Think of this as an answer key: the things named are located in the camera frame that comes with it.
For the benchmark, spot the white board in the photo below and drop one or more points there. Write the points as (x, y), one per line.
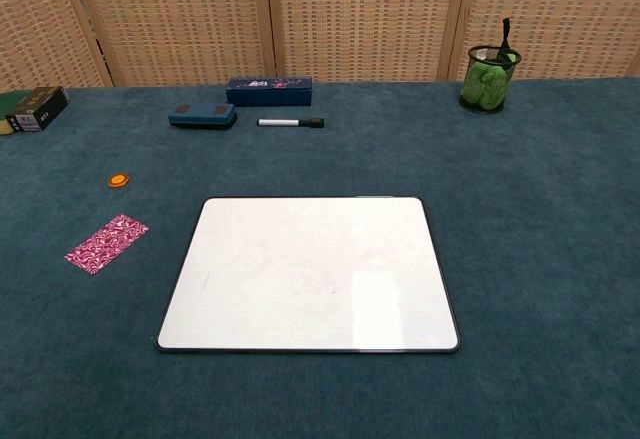
(310, 274)

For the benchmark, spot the pink patterned card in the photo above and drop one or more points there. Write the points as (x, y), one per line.
(106, 245)

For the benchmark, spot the small orange round cylinder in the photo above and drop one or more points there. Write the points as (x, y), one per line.
(118, 180)

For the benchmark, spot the green yellow sponge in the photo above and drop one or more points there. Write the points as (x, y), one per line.
(7, 100)

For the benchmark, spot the white marker black cap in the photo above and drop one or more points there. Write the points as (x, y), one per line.
(280, 123)

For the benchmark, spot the black box gold print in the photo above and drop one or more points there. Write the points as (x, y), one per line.
(42, 106)

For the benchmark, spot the blue eraser block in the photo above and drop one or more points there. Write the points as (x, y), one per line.
(202, 116)

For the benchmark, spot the green knitted toy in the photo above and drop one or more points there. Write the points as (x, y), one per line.
(487, 86)

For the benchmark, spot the woven bamboo folding screen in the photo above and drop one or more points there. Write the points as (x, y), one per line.
(360, 14)

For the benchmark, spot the dark blue rectangular box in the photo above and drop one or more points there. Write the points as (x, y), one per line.
(270, 93)

